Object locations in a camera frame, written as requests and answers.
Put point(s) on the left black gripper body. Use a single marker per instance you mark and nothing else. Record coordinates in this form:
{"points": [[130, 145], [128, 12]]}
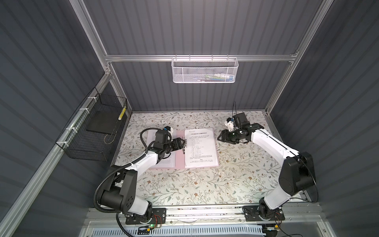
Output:
{"points": [[168, 147]]}

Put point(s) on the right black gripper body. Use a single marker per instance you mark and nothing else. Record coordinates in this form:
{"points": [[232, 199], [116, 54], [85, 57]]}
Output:
{"points": [[234, 136]]}

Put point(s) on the pink folder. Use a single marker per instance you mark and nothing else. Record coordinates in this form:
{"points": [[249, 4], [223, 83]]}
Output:
{"points": [[180, 155]]}

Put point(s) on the stack of printed papers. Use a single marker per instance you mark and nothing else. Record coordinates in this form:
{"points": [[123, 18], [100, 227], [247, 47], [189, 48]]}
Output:
{"points": [[201, 149]]}

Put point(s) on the printed paper sheet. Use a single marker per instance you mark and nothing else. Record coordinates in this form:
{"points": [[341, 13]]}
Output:
{"points": [[169, 161]]}

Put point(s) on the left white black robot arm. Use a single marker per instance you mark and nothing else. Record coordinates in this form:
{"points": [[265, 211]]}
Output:
{"points": [[116, 193]]}

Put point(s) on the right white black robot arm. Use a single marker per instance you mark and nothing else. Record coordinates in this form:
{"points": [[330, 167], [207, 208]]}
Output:
{"points": [[297, 169]]}

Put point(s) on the floral table mat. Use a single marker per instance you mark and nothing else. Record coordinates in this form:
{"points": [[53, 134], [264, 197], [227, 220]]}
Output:
{"points": [[245, 173]]}

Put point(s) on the yellow marker pen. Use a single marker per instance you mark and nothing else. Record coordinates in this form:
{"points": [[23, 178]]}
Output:
{"points": [[122, 113]]}

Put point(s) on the pens in white basket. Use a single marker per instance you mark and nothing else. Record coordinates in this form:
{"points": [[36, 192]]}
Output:
{"points": [[218, 78]]}

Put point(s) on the black foam pad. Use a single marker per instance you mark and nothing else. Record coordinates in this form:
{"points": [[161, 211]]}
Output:
{"points": [[104, 123]]}

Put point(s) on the black wire wall basket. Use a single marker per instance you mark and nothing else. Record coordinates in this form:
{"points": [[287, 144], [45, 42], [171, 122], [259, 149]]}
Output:
{"points": [[77, 143]]}

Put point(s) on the white mesh wall basket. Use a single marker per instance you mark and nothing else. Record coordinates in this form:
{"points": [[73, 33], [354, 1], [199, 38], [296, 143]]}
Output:
{"points": [[188, 70]]}

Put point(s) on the white vented cable duct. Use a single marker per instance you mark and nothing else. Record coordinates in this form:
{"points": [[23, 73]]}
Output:
{"points": [[243, 230]]}

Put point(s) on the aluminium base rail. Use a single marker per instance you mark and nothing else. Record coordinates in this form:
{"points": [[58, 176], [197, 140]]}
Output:
{"points": [[222, 213]]}

